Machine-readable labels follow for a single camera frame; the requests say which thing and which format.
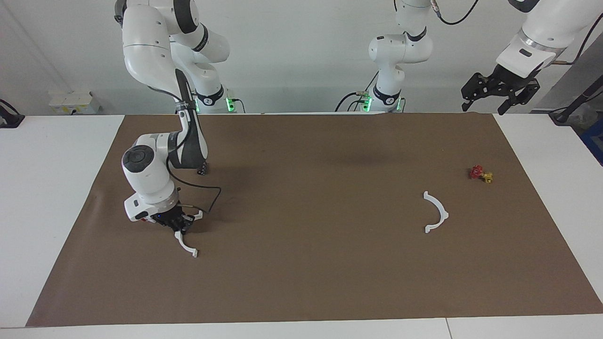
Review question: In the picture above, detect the black clamp mount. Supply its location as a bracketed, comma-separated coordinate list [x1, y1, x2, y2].
[0, 99, 25, 129]

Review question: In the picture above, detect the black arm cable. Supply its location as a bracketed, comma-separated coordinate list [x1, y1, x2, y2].
[166, 141, 222, 215]
[431, 0, 603, 66]

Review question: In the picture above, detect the black stand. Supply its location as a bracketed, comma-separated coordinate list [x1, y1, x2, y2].
[549, 75, 603, 125]

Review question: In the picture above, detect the blue box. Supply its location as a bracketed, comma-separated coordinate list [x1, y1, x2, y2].
[580, 120, 603, 166]

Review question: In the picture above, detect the red yellow valve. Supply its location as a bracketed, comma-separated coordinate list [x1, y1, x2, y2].
[469, 165, 494, 183]

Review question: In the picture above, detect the white half pipe clamp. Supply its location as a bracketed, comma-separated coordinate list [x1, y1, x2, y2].
[423, 191, 449, 234]
[174, 210, 204, 258]

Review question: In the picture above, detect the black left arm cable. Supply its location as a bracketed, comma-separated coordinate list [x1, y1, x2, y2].
[431, 0, 603, 66]

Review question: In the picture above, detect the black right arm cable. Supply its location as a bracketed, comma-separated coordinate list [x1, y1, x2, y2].
[166, 141, 222, 215]

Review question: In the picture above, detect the brown table mat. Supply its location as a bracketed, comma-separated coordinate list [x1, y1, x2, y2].
[26, 113, 603, 328]

